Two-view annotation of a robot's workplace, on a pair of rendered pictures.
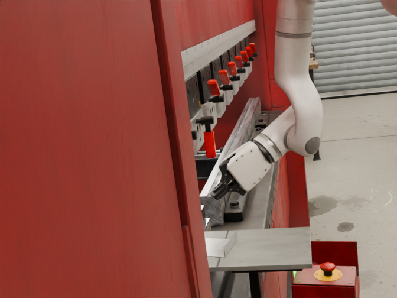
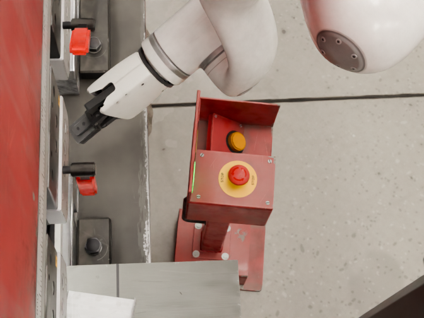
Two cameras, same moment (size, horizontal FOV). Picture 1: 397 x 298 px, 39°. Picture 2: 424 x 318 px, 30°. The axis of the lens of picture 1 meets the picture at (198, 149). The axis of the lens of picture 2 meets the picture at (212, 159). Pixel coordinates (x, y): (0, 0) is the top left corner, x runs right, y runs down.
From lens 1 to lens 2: 1.13 m
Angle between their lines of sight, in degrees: 58
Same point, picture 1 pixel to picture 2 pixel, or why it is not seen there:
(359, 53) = not seen: outside the picture
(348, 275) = (265, 181)
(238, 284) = not seen: hidden behind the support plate
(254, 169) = (144, 100)
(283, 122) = (202, 35)
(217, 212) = (70, 84)
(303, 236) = (229, 294)
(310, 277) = (213, 185)
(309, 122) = (253, 79)
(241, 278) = not seen: hidden behind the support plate
